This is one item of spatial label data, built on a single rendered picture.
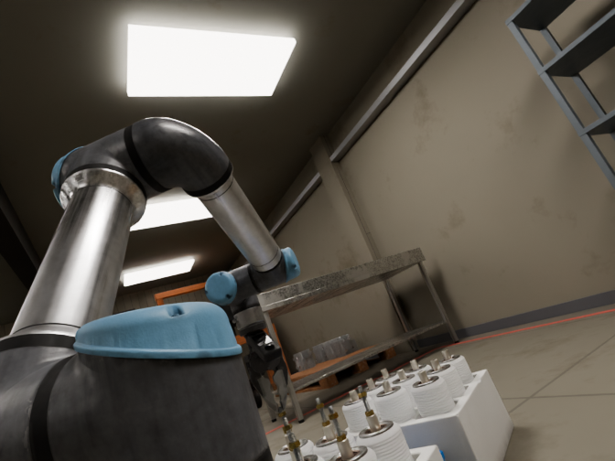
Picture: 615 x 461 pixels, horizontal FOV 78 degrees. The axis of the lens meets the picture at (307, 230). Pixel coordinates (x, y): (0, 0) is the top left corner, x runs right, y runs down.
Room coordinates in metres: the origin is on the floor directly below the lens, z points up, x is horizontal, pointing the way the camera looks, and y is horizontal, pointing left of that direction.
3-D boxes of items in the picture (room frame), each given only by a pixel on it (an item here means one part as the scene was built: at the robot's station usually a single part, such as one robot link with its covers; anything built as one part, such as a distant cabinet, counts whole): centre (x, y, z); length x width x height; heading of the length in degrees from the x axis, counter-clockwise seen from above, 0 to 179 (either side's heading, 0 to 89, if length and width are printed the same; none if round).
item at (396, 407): (1.19, -0.05, 0.16); 0.10 x 0.10 x 0.18
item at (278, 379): (1.01, 0.21, 0.38); 0.06 x 0.03 x 0.09; 25
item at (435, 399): (1.13, -0.15, 0.16); 0.10 x 0.10 x 0.18
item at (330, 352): (4.69, 0.35, 0.19); 1.38 x 1.00 x 0.39; 31
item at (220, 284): (0.90, 0.22, 0.64); 0.11 x 0.11 x 0.08; 85
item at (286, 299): (3.39, -0.04, 0.45); 1.68 x 0.64 x 0.90; 121
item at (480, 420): (1.29, -0.11, 0.09); 0.39 x 0.39 x 0.18; 58
